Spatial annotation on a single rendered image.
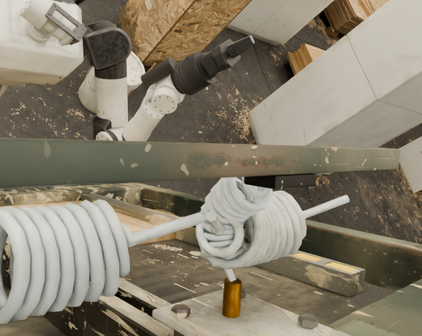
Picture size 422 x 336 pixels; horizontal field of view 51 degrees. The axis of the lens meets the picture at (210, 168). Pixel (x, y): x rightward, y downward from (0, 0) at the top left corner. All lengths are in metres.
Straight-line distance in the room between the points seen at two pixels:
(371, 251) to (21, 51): 0.91
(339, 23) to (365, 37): 3.04
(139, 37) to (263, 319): 2.96
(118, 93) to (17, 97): 1.53
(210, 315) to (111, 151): 0.23
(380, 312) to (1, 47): 0.93
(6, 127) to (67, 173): 2.43
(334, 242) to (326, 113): 2.33
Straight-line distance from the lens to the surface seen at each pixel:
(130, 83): 2.71
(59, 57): 1.17
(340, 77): 3.36
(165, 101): 1.13
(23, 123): 2.68
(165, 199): 1.51
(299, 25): 4.92
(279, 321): 0.41
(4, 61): 1.14
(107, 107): 1.30
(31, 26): 1.13
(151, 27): 3.18
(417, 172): 5.90
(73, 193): 1.48
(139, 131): 1.25
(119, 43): 1.25
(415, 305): 0.52
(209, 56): 1.07
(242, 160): 0.28
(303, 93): 3.52
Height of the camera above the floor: 2.12
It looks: 41 degrees down
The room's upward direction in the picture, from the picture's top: 54 degrees clockwise
